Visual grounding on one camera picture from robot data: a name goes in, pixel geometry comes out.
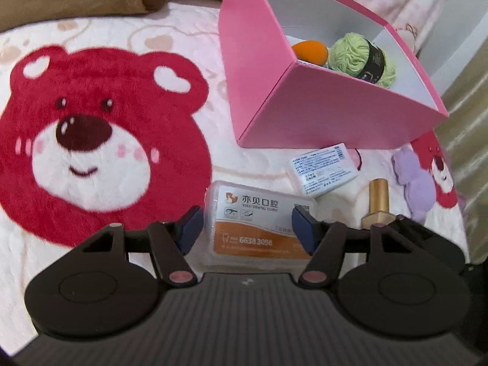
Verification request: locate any green yarn ball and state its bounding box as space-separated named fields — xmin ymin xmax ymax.
xmin=328 ymin=32 xmax=396 ymax=88

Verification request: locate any gold cap perfume bottle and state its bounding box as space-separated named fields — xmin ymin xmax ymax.
xmin=361 ymin=178 xmax=395 ymax=230

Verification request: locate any purple plush toy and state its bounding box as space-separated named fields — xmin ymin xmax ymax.
xmin=392 ymin=146 xmax=436 ymax=224

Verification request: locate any orange makeup sponge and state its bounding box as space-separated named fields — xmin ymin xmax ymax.
xmin=292 ymin=41 xmax=328 ymax=66

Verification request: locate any pink storage box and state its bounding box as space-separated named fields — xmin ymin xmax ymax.
xmin=218 ymin=0 xmax=447 ymax=149

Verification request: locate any white tissue packet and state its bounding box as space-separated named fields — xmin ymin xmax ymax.
xmin=286 ymin=143 xmax=359 ymax=198

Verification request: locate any bear print blanket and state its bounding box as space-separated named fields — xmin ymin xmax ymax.
xmin=1 ymin=4 xmax=481 ymax=365

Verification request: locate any clear dental floss box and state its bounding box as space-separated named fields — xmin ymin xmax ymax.
xmin=199 ymin=180 xmax=317 ymax=270

